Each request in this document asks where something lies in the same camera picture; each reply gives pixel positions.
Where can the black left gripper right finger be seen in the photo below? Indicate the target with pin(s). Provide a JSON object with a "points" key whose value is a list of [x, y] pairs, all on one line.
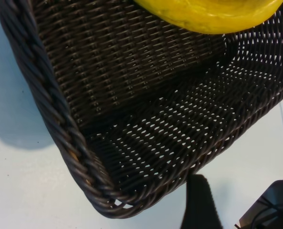
{"points": [[275, 210]]}

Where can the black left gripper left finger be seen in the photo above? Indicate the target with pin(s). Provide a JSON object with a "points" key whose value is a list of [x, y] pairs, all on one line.
{"points": [[198, 210]]}

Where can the dark brown wicker basket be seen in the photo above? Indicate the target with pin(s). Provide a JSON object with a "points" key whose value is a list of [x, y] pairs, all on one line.
{"points": [[132, 83]]}

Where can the yellow banana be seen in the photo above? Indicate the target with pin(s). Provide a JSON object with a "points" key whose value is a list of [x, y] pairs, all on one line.
{"points": [[203, 16]]}

